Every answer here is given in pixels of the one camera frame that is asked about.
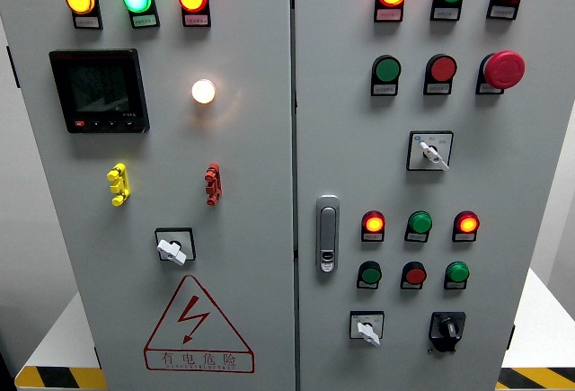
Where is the black knob turn switch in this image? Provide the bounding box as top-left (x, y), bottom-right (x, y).
top-left (428, 311), bottom-right (467, 355)

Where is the pale grey cabinet door with display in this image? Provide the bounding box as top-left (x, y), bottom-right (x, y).
top-left (0, 0), bottom-right (297, 391)

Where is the silver door lock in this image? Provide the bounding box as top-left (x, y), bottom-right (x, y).
top-left (315, 194), bottom-right (341, 274)

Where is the small red lamp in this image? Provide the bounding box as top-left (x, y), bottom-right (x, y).
top-left (361, 210), bottom-right (386, 234)
top-left (453, 210), bottom-right (481, 234)

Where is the white lamp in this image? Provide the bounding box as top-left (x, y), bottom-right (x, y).
top-left (190, 78), bottom-right (217, 105)

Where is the small green push button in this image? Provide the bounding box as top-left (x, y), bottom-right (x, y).
top-left (358, 261), bottom-right (383, 287)

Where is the small green lamp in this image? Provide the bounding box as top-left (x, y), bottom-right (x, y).
top-left (406, 210), bottom-right (433, 235)
top-left (445, 261), bottom-right (471, 284)

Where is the small red push button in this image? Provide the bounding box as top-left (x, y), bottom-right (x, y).
top-left (401, 261), bottom-right (428, 287)

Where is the red warning triangle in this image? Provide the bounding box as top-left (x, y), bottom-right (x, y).
top-left (143, 274), bottom-right (256, 374)

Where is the pale grey cabinet door with lock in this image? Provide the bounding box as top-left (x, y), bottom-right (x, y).
top-left (294, 0), bottom-right (575, 391)

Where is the black display meter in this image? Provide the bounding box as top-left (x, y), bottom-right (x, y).
top-left (48, 48), bottom-right (151, 135)

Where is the large red stop button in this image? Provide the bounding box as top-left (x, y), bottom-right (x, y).
top-left (479, 50), bottom-right (526, 91)

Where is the black yellow striped tape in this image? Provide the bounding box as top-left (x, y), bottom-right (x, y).
top-left (15, 366), bottom-right (108, 391)
top-left (496, 367), bottom-right (575, 391)

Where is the small red handle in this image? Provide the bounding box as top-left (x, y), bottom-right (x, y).
top-left (204, 162), bottom-right (223, 207)

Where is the turn switch with broad white handle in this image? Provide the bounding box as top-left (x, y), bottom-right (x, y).
top-left (154, 227), bottom-right (197, 268)

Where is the turn switch with thin white handle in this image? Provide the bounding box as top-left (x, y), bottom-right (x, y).
top-left (406, 129), bottom-right (455, 173)

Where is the small yellow handle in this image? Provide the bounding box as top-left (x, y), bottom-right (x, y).
top-left (106, 162), bottom-right (132, 208)

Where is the small turn switch white handle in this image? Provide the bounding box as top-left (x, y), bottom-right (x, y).
top-left (349, 310), bottom-right (385, 348)

